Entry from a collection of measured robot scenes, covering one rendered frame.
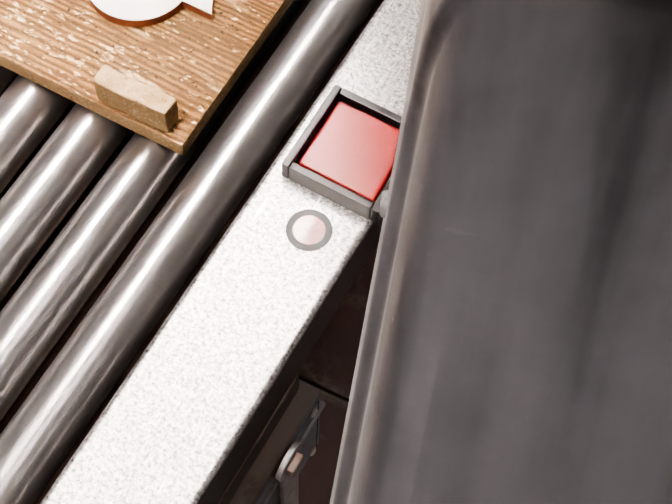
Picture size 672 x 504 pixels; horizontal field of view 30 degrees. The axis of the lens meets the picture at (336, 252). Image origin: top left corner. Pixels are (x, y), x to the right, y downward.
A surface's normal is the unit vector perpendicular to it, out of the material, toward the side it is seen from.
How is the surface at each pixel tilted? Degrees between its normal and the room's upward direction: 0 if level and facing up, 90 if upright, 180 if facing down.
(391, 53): 0
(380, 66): 0
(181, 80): 0
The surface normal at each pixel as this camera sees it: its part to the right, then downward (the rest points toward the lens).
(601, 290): -0.11, 0.28
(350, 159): 0.03, -0.44
